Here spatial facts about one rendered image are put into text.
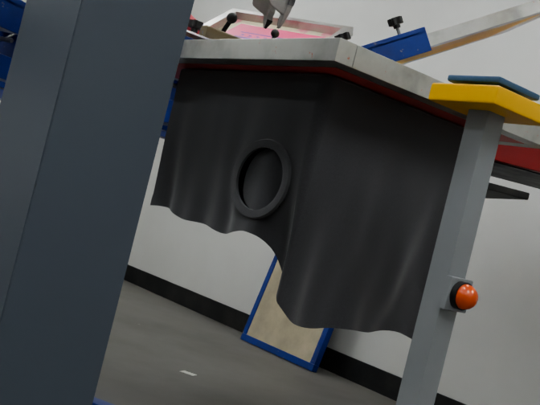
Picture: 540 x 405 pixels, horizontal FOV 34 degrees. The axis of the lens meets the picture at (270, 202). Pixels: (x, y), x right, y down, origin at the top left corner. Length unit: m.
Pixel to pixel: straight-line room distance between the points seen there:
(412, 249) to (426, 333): 0.37
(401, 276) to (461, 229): 0.37
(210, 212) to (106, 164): 0.44
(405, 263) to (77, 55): 0.75
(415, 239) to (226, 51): 0.50
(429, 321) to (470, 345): 2.68
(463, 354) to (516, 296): 0.36
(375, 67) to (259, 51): 0.22
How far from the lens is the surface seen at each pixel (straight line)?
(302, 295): 1.55
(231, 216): 1.65
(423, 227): 1.71
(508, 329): 3.93
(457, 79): 1.38
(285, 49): 1.51
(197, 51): 1.73
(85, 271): 1.33
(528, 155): 2.76
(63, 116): 1.28
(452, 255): 1.35
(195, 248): 5.73
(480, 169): 1.36
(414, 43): 2.59
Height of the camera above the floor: 0.70
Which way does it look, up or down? 1 degrees up
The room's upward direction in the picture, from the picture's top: 14 degrees clockwise
